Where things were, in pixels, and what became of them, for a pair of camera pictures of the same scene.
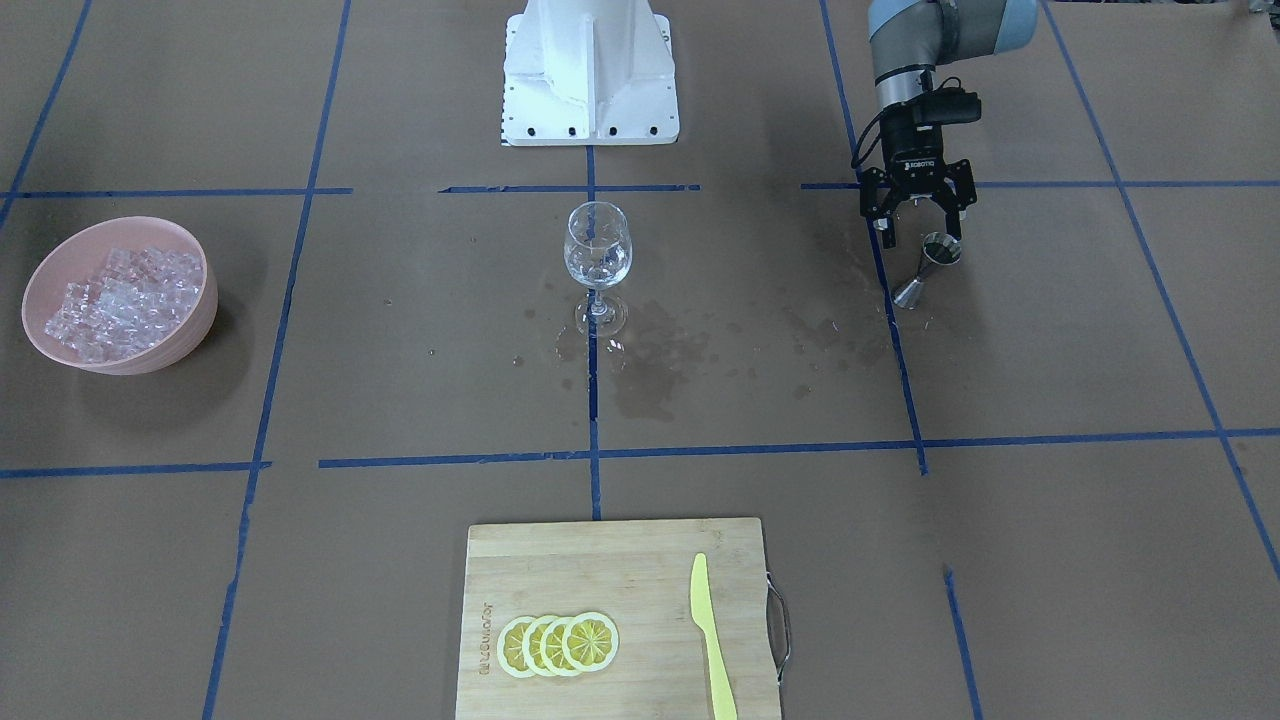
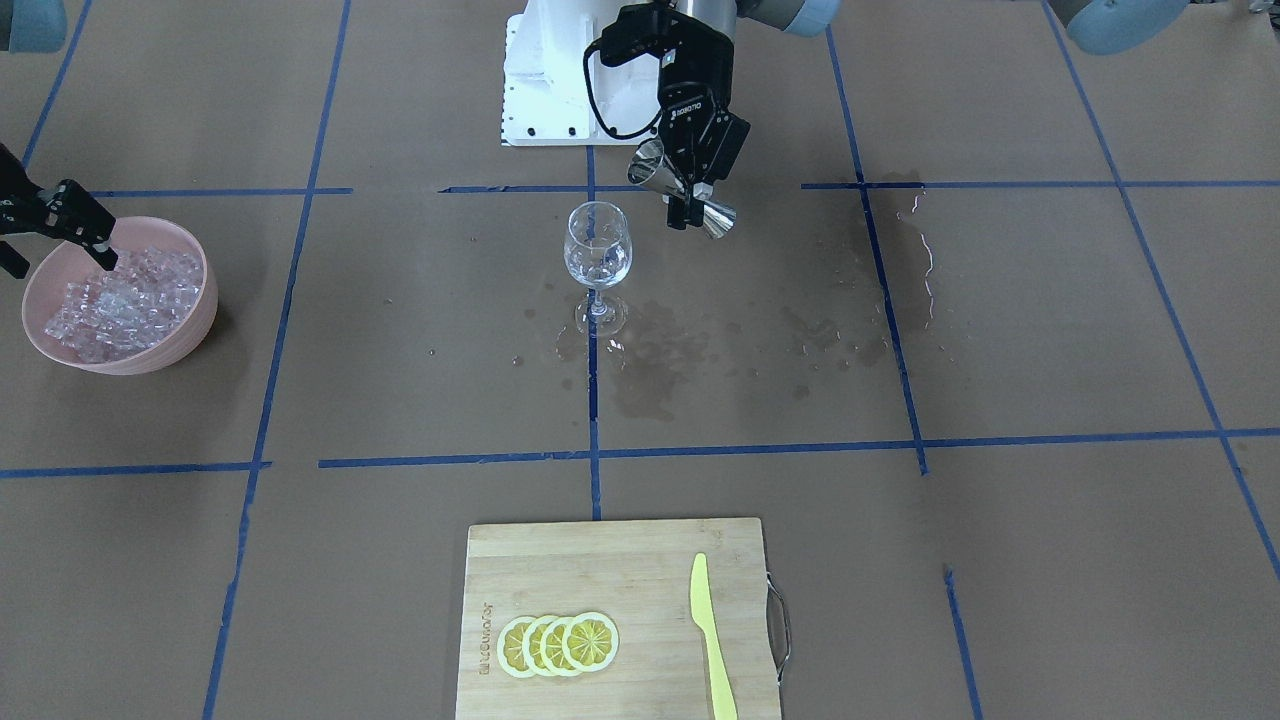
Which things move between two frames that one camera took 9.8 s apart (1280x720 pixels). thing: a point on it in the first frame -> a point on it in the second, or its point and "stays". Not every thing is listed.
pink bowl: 121,295 stays
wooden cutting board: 639,575 stays
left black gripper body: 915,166 -> 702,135
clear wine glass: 598,253 stays
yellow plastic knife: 724,704 stays
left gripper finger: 886,223 -> 700,162
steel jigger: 938,248 -> 648,169
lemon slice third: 551,647 stays
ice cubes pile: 144,297 stays
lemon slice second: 531,644 stays
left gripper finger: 952,209 -> 679,209
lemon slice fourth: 590,642 stays
